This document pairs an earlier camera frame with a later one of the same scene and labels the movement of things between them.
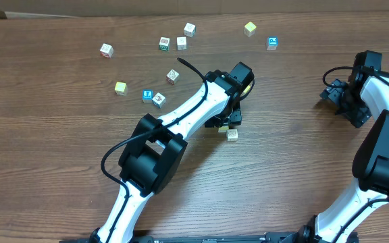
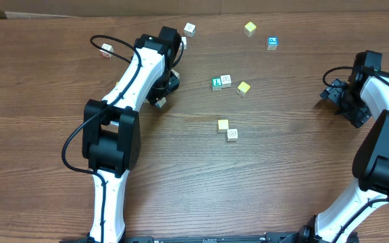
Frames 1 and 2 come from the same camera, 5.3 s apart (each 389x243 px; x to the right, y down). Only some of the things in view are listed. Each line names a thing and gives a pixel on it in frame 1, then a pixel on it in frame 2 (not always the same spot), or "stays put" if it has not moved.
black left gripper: (226, 120) → (163, 90)
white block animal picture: (159, 100) stays put
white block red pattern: (231, 135) stays put
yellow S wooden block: (223, 129) stays put
